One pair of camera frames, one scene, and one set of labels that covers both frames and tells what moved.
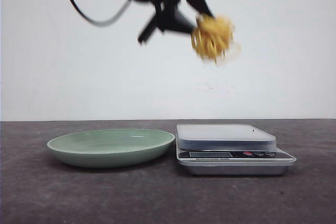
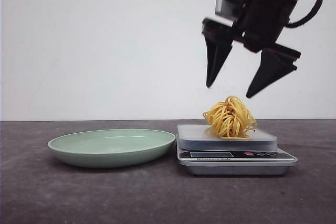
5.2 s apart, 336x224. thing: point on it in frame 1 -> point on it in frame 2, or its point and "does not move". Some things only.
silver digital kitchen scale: x=229 y=149 does not move
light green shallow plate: x=111 y=148 does not move
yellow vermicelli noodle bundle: x=212 y=37 -> x=230 y=119
